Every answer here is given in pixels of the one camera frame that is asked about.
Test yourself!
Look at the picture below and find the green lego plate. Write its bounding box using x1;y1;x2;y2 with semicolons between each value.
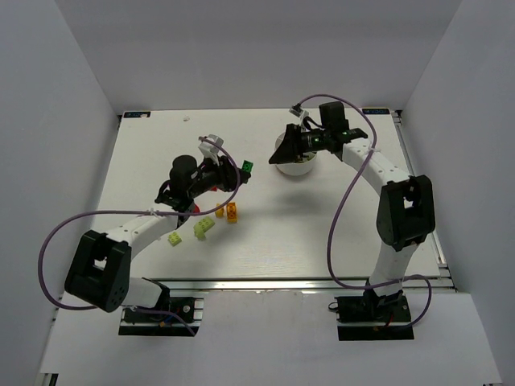
241;160;253;173

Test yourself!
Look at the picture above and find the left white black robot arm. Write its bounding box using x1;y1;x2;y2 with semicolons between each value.
64;155;253;319

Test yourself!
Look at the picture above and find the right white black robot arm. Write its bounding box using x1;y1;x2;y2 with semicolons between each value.
269;101;435;310

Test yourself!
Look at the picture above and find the white round divided container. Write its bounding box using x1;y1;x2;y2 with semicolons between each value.
274;132;317;177

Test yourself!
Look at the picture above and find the small orange lego brick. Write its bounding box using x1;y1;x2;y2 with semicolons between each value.
215;203;225;218

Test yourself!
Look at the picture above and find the orange yellow lego brick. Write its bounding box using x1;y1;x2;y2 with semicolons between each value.
226;202;238;224

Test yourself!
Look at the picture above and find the pale green lego brick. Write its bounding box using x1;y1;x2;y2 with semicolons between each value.
193;216;215;240

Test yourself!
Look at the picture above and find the right blue table label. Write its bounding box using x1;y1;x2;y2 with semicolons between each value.
361;108;390;115

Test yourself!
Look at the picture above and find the blue table label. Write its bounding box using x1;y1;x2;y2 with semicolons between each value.
361;108;390;115
122;111;151;119

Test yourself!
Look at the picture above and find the small pale green lego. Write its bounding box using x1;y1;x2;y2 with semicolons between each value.
167;232;182;246

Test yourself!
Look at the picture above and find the left blue table label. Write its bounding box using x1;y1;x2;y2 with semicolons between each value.
122;111;151;119

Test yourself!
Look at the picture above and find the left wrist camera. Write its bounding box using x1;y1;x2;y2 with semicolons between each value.
198;134;224;165

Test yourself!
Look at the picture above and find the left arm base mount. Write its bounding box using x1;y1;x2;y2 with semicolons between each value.
118;297;204;338

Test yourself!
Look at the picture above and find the aluminium front rail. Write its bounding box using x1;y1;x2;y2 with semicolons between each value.
161;277;455;291

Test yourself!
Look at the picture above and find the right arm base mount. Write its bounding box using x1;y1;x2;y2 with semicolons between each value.
328;296;414;342

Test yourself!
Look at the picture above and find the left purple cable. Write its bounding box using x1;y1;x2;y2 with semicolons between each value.
37;137;243;337

